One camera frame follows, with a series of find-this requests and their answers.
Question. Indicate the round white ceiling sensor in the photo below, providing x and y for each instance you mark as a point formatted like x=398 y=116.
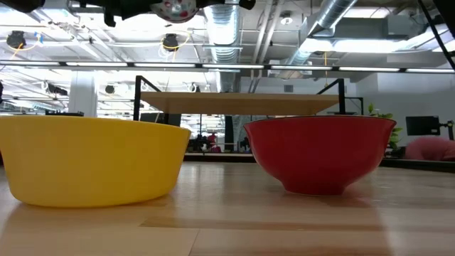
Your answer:
x=286 y=19

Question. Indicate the long strip light fixture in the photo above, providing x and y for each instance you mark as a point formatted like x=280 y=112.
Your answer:
x=96 y=64

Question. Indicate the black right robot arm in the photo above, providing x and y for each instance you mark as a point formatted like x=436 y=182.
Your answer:
x=446 y=14

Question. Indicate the silver ribbed air duct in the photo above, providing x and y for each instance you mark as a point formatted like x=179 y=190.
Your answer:
x=334 y=12
x=223 y=35

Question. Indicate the black aluminium side frame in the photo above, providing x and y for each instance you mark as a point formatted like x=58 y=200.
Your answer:
x=419 y=165

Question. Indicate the white building column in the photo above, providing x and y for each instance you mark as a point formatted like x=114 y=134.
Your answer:
x=82 y=96

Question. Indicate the grey rectangular air duct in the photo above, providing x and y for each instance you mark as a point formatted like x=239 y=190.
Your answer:
x=373 y=28

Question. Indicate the wooden shelf black metal frame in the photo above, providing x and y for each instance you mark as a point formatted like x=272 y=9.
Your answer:
x=238 y=103

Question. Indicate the black table frame rail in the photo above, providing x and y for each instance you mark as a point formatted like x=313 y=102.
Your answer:
x=217 y=158

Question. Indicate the black flat panel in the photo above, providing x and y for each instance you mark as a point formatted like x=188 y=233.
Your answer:
x=160 y=119

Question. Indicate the green potted plant white pot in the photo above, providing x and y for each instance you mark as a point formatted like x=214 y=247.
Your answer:
x=395 y=135

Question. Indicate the yellow plastic bowl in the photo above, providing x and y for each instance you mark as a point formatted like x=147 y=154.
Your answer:
x=92 y=160

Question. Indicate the black computer monitor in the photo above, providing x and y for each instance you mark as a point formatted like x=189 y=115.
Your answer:
x=423 y=126

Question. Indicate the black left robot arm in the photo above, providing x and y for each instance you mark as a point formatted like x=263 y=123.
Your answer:
x=21 y=4

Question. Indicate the person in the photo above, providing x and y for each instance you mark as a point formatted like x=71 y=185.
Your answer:
x=430 y=149

